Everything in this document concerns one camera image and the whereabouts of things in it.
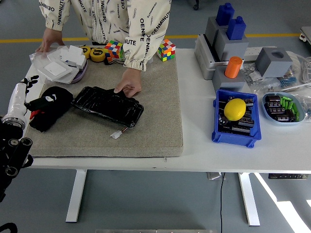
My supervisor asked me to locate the grey box under table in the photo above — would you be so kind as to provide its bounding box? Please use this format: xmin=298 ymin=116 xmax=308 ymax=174
xmin=207 ymin=171 xmax=223 ymax=181

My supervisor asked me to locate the bag of metal parts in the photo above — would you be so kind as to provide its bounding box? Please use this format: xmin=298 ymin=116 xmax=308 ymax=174
xmin=242 ymin=63 xmax=264 ymax=85

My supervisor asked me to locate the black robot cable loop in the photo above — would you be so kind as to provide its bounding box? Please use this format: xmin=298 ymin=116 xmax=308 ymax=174
xmin=0 ymin=222 xmax=18 ymax=233

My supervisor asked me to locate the black rag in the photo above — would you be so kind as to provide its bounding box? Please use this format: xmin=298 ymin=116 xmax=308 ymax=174
xmin=24 ymin=86 xmax=75 ymax=133

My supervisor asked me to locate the white thin rod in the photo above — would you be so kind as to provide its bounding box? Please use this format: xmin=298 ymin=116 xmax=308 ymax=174
xmin=281 ymin=82 xmax=311 ymax=92

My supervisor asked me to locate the bag of blue resistors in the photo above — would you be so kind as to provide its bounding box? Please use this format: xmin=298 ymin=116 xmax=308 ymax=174
xmin=279 ymin=70 xmax=300 ymax=89

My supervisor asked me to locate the black cord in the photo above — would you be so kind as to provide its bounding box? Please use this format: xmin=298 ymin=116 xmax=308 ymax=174
xmin=104 ymin=58 xmax=126 ymax=67

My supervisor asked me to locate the clear plastic bag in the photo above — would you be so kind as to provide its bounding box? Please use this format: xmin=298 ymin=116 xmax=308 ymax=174
xmin=29 ymin=46 xmax=82 ymax=84
xmin=295 ymin=91 xmax=311 ymax=122

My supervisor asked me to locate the yellow tape measure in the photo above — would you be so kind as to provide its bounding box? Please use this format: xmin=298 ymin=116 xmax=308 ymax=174
xmin=79 ymin=45 xmax=92 ymax=59
xmin=89 ymin=47 xmax=106 ymax=63

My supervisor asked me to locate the blue peg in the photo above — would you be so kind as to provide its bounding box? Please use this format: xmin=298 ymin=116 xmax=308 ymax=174
xmin=215 ymin=2 xmax=236 ymax=26
xmin=226 ymin=16 xmax=247 ymax=41

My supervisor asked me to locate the purple bowl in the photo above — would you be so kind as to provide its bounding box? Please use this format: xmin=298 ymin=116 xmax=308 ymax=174
xmin=70 ymin=58 xmax=88 ymax=84

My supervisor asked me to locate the grey-brown mat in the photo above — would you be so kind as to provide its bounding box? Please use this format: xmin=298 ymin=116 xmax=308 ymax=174
xmin=24 ymin=46 xmax=184 ymax=158

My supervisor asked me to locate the orange cylinder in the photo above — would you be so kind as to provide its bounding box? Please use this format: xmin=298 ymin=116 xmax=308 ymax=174
xmin=224 ymin=56 xmax=244 ymax=79

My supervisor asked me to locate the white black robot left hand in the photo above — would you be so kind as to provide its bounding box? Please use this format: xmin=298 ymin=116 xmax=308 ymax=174
xmin=4 ymin=75 xmax=60 ymax=119

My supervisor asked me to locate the white table leg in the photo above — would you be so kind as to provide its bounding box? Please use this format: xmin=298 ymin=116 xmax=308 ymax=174
xmin=65 ymin=169 xmax=87 ymax=223
xmin=238 ymin=172 xmax=261 ymax=227

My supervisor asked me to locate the stickerless colourful puzzle cube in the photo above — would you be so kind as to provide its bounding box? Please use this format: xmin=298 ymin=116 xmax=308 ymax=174
xmin=104 ymin=40 xmax=124 ymax=62

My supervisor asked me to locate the light grey enclosure box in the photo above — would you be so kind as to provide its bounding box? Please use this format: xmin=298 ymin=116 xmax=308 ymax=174
xmin=194 ymin=33 xmax=228 ymax=81

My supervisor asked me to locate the white cable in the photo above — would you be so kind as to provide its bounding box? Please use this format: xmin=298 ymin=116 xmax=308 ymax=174
xmin=286 ymin=50 xmax=311 ymax=84

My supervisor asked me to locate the grey block with round hole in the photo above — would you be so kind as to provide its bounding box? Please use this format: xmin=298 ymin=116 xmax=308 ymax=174
xmin=255 ymin=47 xmax=294 ymax=78

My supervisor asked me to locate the flat white square box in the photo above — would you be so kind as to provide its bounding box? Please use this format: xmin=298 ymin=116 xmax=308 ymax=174
xmin=35 ymin=57 xmax=74 ymax=83

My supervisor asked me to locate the light blue tray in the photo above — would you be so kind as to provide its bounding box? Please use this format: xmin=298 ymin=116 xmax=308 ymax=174
xmin=261 ymin=91 xmax=306 ymax=126

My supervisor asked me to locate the clear bag of screws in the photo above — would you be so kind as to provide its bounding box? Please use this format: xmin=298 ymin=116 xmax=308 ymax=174
xmin=256 ymin=81 xmax=283 ymax=97

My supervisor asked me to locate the blue plastic bin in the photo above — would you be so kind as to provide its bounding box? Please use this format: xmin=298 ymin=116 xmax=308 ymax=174
xmin=211 ymin=88 xmax=262 ymax=149

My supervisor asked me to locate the white connector with wires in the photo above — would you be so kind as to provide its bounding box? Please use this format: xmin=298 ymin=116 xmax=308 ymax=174
xmin=110 ymin=126 xmax=129 ymax=139

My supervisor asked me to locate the white-framed colourful puzzle cube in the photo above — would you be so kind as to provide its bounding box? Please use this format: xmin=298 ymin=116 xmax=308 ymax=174
xmin=156 ymin=38 xmax=176 ymax=62

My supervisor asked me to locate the black table control panel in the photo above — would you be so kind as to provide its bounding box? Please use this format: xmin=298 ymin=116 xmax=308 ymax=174
xmin=268 ymin=173 xmax=309 ymax=180

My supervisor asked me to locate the person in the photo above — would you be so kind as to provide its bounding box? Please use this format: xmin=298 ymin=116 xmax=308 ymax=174
xmin=38 ymin=0 xmax=172 ymax=72

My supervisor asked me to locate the black power cable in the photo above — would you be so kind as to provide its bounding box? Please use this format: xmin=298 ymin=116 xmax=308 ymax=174
xmin=219 ymin=172 xmax=225 ymax=233

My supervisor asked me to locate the grey platform with red mark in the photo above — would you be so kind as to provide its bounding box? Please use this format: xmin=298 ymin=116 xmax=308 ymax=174
xmin=300 ymin=26 xmax=311 ymax=47

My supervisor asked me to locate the person's left hand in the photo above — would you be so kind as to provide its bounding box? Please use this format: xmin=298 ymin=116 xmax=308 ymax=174
xmin=114 ymin=67 xmax=143 ymax=99

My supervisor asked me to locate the yellow lemon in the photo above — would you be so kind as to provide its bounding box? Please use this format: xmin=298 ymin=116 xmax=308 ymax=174
xmin=224 ymin=98 xmax=247 ymax=121

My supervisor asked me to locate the person's right hand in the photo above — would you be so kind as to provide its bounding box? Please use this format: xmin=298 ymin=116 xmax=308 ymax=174
xmin=35 ymin=28 xmax=66 ymax=53

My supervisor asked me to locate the white folded carton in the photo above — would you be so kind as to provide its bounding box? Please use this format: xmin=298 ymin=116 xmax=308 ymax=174
xmin=59 ymin=45 xmax=86 ymax=67

